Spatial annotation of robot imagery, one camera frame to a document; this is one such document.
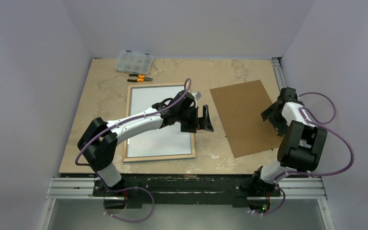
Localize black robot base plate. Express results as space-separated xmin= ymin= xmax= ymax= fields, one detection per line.
xmin=93 ymin=174 xmax=281 ymax=211

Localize orange black pliers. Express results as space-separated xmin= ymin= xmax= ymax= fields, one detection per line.
xmin=127 ymin=74 xmax=153 ymax=82

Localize grey landscape photo print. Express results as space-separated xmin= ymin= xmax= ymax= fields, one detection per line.
xmin=125 ymin=84 xmax=195 ymax=161

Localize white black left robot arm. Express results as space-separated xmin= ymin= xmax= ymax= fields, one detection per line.
xmin=77 ymin=90 xmax=214 ymax=196

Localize brown cardboard backing board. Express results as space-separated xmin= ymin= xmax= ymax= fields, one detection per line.
xmin=210 ymin=80 xmax=283 ymax=158

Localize clear plastic organizer box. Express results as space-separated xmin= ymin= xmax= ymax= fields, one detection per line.
xmin=114 ymin=50 xmax=154 ymax=74

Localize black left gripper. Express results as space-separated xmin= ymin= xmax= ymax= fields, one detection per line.
xmin=177 ymin=105 xmax=213 ymax=134

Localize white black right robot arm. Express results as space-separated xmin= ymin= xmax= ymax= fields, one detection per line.
xmin=247 ymin=87 xmax=328 ymax=195

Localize aluminium front rail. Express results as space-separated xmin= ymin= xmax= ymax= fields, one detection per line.
xmin=46 ymin=177 xmax=327 ymax=199

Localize blue wooden picture frame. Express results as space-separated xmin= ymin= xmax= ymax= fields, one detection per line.
xmin=122 ymin=82 xmax=196 ymax=163

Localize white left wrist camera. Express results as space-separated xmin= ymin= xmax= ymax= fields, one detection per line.
xmin=192 ymin=92 xmax=202 ymax=101

